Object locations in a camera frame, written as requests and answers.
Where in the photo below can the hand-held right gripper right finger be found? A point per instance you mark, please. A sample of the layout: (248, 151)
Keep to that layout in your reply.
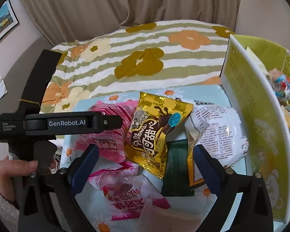
(206, 169)

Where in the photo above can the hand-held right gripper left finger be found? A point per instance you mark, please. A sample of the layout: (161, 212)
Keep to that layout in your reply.
(83, 171)

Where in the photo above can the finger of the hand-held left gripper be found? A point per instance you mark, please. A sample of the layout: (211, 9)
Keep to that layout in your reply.
(110, 124)

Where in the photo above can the dark green snack packet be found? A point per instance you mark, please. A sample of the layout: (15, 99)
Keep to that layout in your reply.
(176, 169)

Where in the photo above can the yellow chocolate snack packet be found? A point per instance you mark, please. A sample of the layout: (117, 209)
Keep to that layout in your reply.
(154, 125)

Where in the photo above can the green cardboard box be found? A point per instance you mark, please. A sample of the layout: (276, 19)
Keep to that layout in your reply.
(256, 106)

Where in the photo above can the red white blue snack packet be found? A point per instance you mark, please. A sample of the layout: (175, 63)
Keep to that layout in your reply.
(281, 84)

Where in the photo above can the person's left forearm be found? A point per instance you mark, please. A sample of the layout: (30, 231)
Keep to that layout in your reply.
(2, 210)

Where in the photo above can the person's left hand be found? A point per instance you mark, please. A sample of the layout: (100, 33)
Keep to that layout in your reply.
(12, 169)

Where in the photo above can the pink striped snack packet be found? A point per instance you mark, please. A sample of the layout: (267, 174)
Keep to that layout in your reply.
(106, 147)

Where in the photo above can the yellow rubber band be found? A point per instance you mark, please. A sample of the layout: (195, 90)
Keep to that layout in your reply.
(30, 101)

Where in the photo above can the white orange snack bag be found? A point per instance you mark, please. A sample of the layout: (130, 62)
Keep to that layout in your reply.
(220, 130)

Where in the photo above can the pink packet red characters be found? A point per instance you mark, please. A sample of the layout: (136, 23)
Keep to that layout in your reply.
(125, 198)

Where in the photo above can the striped floral blanket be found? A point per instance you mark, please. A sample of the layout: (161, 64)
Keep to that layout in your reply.
(99, 72)

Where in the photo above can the white paper piece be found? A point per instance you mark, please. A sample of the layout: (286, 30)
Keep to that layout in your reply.
(0, 87)

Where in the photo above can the mauve snack packet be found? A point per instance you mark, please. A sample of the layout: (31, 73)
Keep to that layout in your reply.
(169, 220)

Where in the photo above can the grey padded headboard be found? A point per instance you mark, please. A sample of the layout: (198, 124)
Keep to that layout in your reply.
(14, 65)

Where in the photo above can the light blue daisy tablecloth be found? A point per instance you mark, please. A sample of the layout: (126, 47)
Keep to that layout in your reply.
(212, 93)

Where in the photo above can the beige curtain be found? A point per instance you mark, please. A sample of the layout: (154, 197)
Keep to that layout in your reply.
(111, 4)

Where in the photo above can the framed wall picture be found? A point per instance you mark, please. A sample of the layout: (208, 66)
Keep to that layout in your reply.
(2, 26)

